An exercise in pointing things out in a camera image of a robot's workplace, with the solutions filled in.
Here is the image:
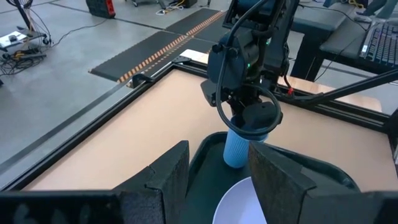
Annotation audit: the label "black aluminium table frame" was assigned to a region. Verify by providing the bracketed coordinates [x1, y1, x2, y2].
[0, 55, 398, 192]

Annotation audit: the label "black frame clamp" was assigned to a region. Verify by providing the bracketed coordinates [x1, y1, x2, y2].
[127, 73, 155, 90]

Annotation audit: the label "black box with red panel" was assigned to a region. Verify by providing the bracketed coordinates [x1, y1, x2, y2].
[85, 0, 116, 19]

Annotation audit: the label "black frame corner bracket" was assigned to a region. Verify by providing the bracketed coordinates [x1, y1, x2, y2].
[170, 55, 193, 65]

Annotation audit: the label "dark green plastic tray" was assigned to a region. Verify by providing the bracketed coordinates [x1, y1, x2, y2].
[180, 131, 361, 224]

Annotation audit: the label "lilac plastic plate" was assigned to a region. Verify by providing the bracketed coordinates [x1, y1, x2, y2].
[212, 176, 268, 224]

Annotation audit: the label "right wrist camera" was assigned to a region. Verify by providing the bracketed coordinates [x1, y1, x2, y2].
[206, 42, 261, 91]

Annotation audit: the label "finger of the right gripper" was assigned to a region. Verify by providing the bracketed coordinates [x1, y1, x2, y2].
[229, 104, 246, 128]
[241, 101, 284, 131]

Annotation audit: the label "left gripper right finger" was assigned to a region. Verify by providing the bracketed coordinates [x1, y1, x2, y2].
[248, 141, 361, 224]

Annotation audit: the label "black keyboard desk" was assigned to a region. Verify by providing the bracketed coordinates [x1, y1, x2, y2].
[319, 12, 398, 75]

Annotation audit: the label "metal equipment cart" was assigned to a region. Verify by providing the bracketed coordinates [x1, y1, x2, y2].
[0, 0, 52, 63]

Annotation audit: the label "tangled floor cables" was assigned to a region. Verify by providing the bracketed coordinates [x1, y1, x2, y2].
[0, 49, 47, 77]

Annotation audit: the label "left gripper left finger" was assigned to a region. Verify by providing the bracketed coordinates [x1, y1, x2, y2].
[113, 139, 190, 224]

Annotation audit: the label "black backlit keyboard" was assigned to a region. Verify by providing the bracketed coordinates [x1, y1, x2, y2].
[359, 21, 398, 68]

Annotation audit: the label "blue ribbed cup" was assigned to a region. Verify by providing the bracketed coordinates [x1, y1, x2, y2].
[223, 124, 270, 169]

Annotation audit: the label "dark grey desk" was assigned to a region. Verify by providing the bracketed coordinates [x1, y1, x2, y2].
[290, 2, 358, 82]

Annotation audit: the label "black orange-striped floor mat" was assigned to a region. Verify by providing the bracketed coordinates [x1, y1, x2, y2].
[89, 7, 226, 83]
[144, 12, 237, 77]

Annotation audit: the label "black diagonal strut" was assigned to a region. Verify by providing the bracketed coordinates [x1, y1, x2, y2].
[290, 68, 398, 106]

